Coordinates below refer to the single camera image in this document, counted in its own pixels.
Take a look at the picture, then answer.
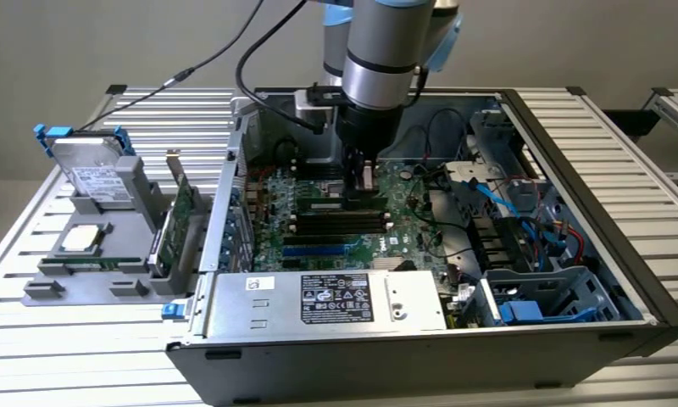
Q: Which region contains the silver hard disk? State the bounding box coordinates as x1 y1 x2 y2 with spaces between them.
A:
52 135 136 210

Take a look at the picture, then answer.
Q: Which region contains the silver CPU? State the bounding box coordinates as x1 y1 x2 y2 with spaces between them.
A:
57 224 104 252

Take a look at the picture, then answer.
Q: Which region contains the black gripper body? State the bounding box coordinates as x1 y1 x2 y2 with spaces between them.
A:
336 103 406 156

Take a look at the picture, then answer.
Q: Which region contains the blue flat data wire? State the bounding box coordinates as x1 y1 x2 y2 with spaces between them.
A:
466 176 562 257

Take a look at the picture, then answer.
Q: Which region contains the silver chipset heatsink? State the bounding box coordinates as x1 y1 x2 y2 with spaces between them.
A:
370 255 421 272

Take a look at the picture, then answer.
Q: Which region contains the blue disk carrier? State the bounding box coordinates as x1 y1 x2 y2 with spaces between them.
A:
33 123 136 159

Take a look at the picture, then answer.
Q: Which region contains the silver power supply unit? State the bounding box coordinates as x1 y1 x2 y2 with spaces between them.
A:
201 270 449 337

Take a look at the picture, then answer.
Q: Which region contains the metal disk bay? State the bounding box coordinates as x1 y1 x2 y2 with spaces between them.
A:
444 108 550 218

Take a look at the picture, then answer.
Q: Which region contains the black power wire bundle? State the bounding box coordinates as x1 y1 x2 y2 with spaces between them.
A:
404 168 478 273

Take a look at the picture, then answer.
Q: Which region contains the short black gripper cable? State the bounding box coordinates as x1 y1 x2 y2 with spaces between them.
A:
406 63 432 109

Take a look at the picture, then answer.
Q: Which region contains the blue case latch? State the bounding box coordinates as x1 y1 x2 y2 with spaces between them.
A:
160 298 192 326

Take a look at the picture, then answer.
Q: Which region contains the black RAM slot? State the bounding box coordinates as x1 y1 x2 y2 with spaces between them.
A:
292 210 392 220
289 225 396 236
290 217 394 228

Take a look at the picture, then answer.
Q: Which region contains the long black expansion slot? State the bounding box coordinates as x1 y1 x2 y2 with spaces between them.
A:
281 234 376 248

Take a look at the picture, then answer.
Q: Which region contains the thin black cable with connector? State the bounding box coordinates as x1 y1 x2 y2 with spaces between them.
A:
80 0 265 131

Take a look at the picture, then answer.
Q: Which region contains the red wire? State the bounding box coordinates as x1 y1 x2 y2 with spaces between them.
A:
562 223 588 265

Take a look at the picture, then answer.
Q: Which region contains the thick black camera cable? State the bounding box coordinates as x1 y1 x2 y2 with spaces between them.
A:
234 0 325 136

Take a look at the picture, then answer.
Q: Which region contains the black looped wire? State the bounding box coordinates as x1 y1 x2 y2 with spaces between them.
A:
406 107 472 172

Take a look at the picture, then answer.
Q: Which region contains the grey parts rack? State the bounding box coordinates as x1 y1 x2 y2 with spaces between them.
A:
20 153 218 307

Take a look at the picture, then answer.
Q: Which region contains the grey plastic drive cage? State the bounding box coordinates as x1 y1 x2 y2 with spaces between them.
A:
477 265 624 328

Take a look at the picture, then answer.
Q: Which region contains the black box between tables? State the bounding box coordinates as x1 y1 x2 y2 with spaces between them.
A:
600 109 658 137

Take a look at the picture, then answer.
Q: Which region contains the black open PC case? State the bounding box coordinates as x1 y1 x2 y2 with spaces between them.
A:
165 86 678 406

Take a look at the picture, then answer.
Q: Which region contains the green graphics card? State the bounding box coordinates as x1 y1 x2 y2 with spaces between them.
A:
148 148 200 278

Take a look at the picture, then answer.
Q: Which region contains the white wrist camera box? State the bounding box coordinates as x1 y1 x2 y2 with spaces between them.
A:
292 84 346 125

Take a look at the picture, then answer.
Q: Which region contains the green motherboard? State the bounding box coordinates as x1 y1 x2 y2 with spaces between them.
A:
246 159 472 273

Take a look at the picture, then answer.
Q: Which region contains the blue expansion slot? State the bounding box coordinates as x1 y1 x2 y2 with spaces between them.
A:
281 245 346 259

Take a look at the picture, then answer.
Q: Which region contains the black CPU heatsink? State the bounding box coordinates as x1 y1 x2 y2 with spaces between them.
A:
297 157 346 181

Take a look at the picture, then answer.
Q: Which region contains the green RAM stick with label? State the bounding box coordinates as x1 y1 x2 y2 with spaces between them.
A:
294 196 346 212

